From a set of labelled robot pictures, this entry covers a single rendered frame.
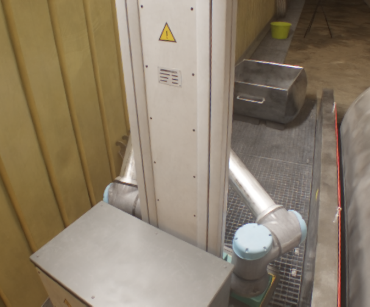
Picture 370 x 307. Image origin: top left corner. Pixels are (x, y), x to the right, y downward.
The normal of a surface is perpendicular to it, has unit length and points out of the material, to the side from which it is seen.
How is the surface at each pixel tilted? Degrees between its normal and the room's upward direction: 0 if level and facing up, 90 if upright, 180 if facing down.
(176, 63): 90
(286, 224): 20
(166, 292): 0
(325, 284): 1
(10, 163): 90
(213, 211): 90
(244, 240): 5
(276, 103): 89
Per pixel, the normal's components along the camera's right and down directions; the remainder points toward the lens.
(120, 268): -0.04, -0.85
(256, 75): -0.50, 0.48
